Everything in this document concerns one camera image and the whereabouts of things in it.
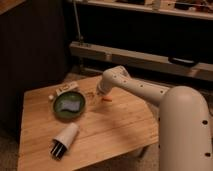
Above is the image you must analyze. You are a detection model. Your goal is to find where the green ceramic bowl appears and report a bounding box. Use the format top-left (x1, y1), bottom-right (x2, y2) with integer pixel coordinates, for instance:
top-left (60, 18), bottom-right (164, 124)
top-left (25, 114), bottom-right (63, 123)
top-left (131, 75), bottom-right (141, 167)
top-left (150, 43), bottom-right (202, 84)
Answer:
top-left (53, 91), bottom-right (86, 119)

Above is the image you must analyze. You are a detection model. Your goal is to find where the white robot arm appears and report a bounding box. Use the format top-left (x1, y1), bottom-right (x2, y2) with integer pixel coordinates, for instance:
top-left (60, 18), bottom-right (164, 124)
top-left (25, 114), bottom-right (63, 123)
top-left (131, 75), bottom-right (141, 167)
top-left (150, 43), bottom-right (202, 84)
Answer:
top-left (97, 66), bottom-right (213, 171)

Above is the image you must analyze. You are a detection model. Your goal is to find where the vertical metal pole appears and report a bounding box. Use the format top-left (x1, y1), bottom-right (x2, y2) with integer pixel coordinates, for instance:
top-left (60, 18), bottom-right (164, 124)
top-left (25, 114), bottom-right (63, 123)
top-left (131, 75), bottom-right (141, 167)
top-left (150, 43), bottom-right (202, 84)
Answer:
top-left (73, 0), bottom-right (84, 45)

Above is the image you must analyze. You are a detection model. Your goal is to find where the blue sponge in bowl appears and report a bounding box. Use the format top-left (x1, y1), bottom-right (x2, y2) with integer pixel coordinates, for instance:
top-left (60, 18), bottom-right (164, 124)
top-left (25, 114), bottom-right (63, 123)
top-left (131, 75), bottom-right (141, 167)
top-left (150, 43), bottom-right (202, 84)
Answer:
top-left (61, 100), bottom-right (80, 111)

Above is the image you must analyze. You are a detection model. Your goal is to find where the white cup with black utensils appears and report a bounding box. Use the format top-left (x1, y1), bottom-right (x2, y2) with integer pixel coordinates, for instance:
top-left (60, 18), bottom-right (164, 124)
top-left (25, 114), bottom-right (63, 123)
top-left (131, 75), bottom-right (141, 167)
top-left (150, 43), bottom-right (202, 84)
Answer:
top-left (51, 123), bottom-right (79, 160)

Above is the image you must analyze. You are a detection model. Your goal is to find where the wooden table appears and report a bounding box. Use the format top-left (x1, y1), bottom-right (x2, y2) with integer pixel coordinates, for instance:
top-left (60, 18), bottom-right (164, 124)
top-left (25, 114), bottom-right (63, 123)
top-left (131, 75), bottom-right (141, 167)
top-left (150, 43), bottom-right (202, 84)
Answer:
top-left (18, 77), bottom-right (158, 171)

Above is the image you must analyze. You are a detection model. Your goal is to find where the metal rail shelf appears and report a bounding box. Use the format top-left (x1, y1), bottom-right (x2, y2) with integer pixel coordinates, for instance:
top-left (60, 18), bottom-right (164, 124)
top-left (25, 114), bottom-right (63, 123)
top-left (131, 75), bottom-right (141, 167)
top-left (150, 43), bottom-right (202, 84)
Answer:
top-left (69, 41), bottom-right (213, 82)

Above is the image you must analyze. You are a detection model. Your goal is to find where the black handle on rail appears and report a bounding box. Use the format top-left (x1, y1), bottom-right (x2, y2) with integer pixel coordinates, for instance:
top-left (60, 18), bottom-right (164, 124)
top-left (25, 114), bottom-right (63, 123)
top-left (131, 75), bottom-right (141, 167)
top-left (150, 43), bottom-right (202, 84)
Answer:
top-left (168, 57), bottom-right (199, 67)

